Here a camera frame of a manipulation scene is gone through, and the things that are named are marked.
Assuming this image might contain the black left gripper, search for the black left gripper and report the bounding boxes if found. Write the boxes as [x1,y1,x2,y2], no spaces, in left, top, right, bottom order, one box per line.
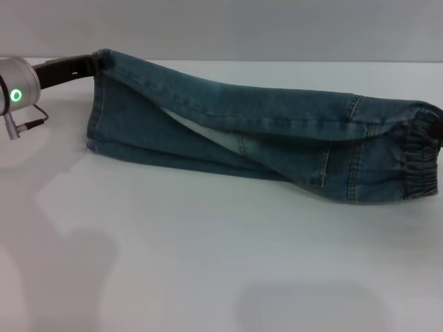
[33,53,114,89]

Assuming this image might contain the blue denim shorts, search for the blue denim shorts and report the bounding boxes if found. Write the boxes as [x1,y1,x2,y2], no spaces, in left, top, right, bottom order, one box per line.
[85,48,443,205]

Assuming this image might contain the black cable with silver plug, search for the black cable with silver plug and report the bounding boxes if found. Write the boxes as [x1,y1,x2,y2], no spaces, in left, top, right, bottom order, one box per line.
[2,103,48,141]

